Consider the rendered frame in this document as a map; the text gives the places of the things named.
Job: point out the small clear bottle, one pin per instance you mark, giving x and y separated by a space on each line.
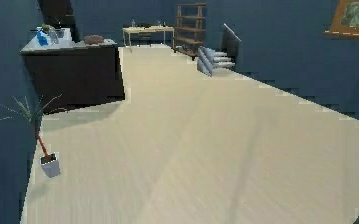
133 23

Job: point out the pale wooden table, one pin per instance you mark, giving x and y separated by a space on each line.
147 30

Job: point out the grey pot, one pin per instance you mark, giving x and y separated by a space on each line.
60 32

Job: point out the brown wooden shelf unit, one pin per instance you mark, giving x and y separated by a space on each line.
190 30

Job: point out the dark kitchen counter cabinet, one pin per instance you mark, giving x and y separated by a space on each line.
77 73

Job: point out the green apple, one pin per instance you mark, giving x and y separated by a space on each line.
46 28

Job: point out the dark fridge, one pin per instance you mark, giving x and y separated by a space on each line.
58 15

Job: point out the wood framed wall picture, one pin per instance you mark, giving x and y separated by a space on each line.
353 18

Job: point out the house plant in white pot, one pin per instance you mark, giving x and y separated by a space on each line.
49 163

